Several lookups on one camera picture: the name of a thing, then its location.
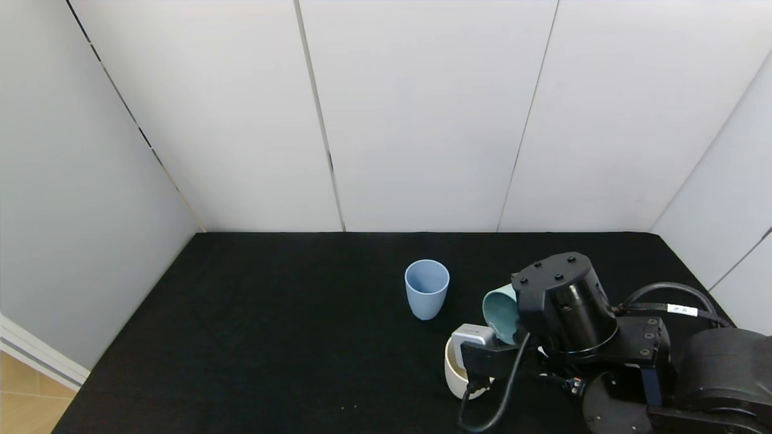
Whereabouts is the teal plastic cup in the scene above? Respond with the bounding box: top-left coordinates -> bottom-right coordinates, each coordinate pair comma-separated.
482,285 -> 520,345

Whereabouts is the light blue plastic cup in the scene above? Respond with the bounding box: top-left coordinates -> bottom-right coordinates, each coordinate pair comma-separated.
404,259 -> 450,321

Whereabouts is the black tablecloth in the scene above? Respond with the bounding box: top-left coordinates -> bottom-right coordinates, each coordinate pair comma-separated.
53,232 -> 772,434

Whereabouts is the cream plastic cup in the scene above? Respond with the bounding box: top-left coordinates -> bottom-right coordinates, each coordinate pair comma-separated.
445,338 -> 492,400

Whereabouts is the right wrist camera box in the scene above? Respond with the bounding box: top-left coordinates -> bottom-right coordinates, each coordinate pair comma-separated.
451,324 -> 525,382

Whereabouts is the black cable with white tag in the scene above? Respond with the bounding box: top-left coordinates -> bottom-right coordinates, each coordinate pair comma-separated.
457,282 -> 733,433

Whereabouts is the white wall baseboard rail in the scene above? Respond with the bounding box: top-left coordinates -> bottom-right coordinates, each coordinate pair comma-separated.
0,313 -> 91,391

